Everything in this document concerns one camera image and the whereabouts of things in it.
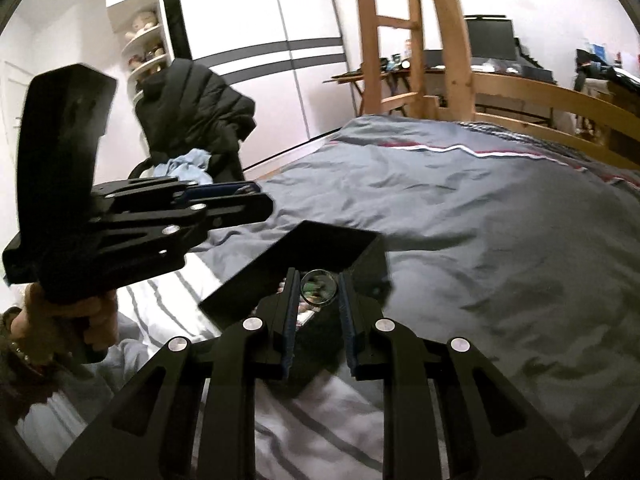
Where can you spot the white door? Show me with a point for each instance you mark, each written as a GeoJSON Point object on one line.
{"type": "Point", "coordinates": [10, 110]}

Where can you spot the dark desk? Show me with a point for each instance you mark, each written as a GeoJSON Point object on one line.
{"type": "Point", "coordinates": [495, 74]}

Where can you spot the person's left forearm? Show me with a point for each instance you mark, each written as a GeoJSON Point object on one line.
{"type": "Point", "coordinates": [20, 385]}

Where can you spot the light blue cloth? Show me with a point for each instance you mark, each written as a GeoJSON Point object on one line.
{"type": "Point", "coordinates": [192, 160]}

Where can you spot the black puffer jacket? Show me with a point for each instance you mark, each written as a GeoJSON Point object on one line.
{"type": "Point", "coordinates": [195, 100]}

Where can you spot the wooden ladder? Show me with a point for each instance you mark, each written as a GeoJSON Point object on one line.
{"type": "Point", "coordinates": [369, 50]}

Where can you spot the wooden folding table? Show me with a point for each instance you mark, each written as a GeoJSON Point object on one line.
{"type": "Point", "coordinates": [360, 77]}

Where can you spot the wooden bed frame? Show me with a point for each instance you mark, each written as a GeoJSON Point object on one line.
{"type": "Point", "coordinates": [452, 35]}

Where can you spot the black computer monitor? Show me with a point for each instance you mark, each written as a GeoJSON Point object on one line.
{"type": "Point", "coordinates": [490, 37]}

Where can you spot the black keyboard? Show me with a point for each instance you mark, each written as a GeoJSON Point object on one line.
{"type": "Point", "coordinates": [535, 62]}

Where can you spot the black cardboard box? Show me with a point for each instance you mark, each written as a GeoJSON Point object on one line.
{"type": "Point", "coordinates": [320, 245]}

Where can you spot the beige plush toy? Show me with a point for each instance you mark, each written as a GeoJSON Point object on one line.
{"type": "Point", "coordinates": [150, 55]}
{"type": "Point", "coordinates": [142, 22]}

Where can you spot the white corner shelf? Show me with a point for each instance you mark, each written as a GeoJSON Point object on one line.
{"type": "Point", "coordinates": [117, 15]}

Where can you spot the black clothing pile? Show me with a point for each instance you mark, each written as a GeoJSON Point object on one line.
{"type": "Point", "coordinates": [620, 77]}

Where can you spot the grey white striped duvet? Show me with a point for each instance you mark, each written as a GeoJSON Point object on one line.
{"type": "Point", "coordinates": [475, 200]}

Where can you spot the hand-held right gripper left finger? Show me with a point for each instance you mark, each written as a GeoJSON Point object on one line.
{"type": "Point", "coordinates": [289, 320]}

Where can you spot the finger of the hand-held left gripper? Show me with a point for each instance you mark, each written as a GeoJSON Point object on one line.
{"type": "Point", "coordinates": [220, 191]}
{"type": "Point", "coordinates": [235, 210]}

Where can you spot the person's left hand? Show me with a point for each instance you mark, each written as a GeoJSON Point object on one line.
{"type": "Point", "coordinates": [32, 325]}

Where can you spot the white sliding wardrobe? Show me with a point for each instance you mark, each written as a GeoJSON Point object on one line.
{"type": "Point", "coordinates": [240, 15]}

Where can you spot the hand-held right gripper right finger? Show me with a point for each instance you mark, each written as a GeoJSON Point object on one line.
{"type": "Point", "coordinates": [347, 320]}

